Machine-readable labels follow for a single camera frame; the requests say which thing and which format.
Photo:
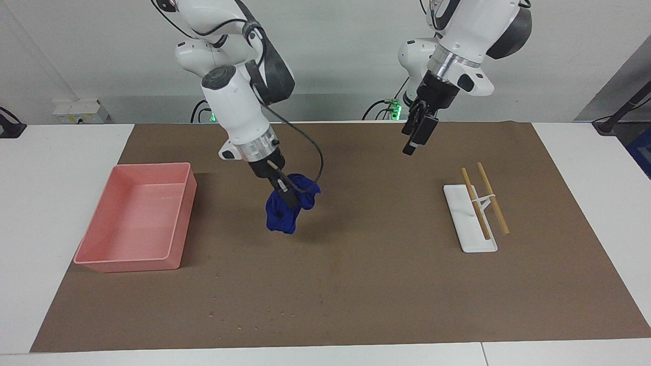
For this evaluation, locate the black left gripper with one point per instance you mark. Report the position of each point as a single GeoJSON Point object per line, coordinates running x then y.
{"type": "Point", "coordinates": [437, 91]}

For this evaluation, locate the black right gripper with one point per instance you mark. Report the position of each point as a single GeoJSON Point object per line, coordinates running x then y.
{"type": "Point", "coordinates": [267, 168]}

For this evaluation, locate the blue towel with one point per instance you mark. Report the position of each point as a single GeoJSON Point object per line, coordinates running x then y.
{"type": "Point", "coordinates": [282, 216]}

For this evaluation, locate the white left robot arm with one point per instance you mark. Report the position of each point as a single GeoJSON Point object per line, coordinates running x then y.
{"type": "Point", "coordinates": [473, 35]}

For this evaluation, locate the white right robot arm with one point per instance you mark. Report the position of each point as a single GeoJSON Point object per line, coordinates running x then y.
{"type": "Point", "coordinates": [236, 107]}

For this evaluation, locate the white towel rack base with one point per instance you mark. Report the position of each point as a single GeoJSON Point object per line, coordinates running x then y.
{"type": "Point", "coordinates": [470, 229]}

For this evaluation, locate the wooden dowel rod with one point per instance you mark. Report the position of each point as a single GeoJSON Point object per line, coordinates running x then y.
{"type": "Point", "coordinates": [496, 206]}
{"type": "Point", "coordinates": [475, 203]}

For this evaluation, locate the brown table mat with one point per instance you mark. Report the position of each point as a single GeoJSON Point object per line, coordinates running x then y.
{"type": "Point", "coordinates": [356, 284]}

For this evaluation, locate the pink plastic bin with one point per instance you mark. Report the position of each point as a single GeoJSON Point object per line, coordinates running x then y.
{"type": "Point", "coordinates": [137, 218]}

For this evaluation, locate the black pole stand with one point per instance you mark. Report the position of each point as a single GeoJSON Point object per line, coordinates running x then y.
{"type": "Point", "coordinates": [618, 114]}

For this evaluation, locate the white power socket box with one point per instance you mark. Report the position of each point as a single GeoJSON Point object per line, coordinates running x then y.
{"type": "Point", "coordinates": [81, 112]}

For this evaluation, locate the blue box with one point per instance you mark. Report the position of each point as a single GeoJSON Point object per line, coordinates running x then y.
{"type": "Point", "coordinates": [642, 155]}

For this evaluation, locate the black stand base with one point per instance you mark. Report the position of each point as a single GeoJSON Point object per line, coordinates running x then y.
{"type": "Point", "coordinates": [10, 129]}

